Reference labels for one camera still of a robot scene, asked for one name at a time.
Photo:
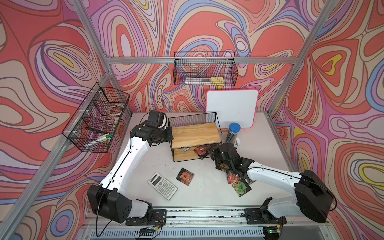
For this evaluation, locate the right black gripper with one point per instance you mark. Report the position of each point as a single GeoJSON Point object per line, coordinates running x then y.
{"type": "Point", "coordinates": [213, 151]}

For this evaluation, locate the red tea bag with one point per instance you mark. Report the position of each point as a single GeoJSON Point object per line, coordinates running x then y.
{"type": "Point", "coordinates": [231, 178]}
{"type": "Point", "coordinates": [184, 176]}
{"type": "Point", "coordinates": [202, 151]}

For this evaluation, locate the green label tea bag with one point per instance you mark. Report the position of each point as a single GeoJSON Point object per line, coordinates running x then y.
{"type": "Point", "coordinates": [241, 187]}

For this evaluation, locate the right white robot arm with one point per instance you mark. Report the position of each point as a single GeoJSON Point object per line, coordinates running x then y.
{"type": "Point", "coordinates": [309, 196]}

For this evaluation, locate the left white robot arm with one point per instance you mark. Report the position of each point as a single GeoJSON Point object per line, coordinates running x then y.
{"type": "Point", "coordinates": [112, 198]}

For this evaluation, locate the blue lidded pencil tube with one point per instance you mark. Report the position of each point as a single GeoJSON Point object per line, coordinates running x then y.
{"type": "Point", "coordinates": [233, 130]}

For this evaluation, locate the green white marker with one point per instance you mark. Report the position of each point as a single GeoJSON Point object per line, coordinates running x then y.
{"type": "Point", "coordinates": [101, 139]}

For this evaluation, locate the pink framed whiteboard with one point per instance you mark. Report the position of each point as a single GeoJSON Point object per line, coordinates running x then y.
{"type": "Point", "coordinates": [233, 106]}

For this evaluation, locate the white scientific calculator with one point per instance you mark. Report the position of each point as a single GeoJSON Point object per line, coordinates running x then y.
{"type": "Point", "coordinates": [162, 185]}

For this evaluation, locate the yellow item in basket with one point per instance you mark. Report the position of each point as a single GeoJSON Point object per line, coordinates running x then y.
{"type": "Point", "coordinates": [217, 81]}

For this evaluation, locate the black wire two-tier shelf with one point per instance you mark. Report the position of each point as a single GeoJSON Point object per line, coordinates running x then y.
{"type": "Point", "coordinates": [193, 131]}

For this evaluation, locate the left wall wire basket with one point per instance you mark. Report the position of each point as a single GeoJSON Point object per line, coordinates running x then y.
{"type": "Point", "coordinates": [99, 114]}

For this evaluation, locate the wall wire basket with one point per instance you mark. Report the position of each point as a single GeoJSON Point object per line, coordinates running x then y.
{"type": "Point", "coordinates": [197, 67]}
{"type": "Point", "coordinates": [99, 114]}

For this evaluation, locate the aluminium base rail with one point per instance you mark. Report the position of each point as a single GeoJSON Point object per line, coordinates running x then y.
{"type": "Point", "coordinates": [208, 223]}

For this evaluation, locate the back wall wire basket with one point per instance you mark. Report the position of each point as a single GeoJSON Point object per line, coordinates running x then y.
{"type": "Point", "coordinates": [197, 67]}

